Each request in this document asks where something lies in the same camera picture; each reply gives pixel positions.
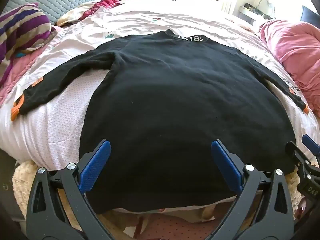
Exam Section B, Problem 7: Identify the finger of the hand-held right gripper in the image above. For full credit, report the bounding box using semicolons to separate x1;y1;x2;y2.
285;141;312;173
301;134;320;157

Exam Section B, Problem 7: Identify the red dotted cloth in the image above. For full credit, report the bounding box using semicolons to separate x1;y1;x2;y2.
139;214;218;240

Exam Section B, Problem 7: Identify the black printed t-shirt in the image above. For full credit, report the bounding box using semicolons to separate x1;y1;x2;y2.
11;29;310;213

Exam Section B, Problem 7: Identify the white curved lamp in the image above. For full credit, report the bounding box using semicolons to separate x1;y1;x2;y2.
257;0;275;15

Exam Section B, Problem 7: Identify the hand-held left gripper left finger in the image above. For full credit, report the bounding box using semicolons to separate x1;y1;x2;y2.
26;140;112;240

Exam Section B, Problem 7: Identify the white side table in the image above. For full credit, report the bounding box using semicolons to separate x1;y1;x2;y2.
239;2;275;20

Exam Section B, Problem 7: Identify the person's right hand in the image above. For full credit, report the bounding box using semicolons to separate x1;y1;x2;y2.
294;197;312;222

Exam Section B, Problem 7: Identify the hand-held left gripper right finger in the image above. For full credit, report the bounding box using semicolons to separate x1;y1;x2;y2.
211;140;294;240

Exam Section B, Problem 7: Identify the purple striped pillow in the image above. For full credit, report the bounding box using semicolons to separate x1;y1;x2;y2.
0;3;57;85

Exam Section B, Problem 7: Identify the dark screen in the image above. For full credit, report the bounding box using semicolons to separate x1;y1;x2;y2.
300;5;320;28

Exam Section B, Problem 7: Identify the fluffy cream rug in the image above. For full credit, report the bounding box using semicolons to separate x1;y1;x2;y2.
12;161;75;218

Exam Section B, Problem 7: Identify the cream curtain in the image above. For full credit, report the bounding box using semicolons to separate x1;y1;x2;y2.
220;0;235;13

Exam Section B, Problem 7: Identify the pink cream pillow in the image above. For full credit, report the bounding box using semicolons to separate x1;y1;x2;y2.
56;0;123;27

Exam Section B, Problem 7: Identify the pink duvet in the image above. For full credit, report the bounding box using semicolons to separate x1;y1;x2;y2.
259;19;320;118

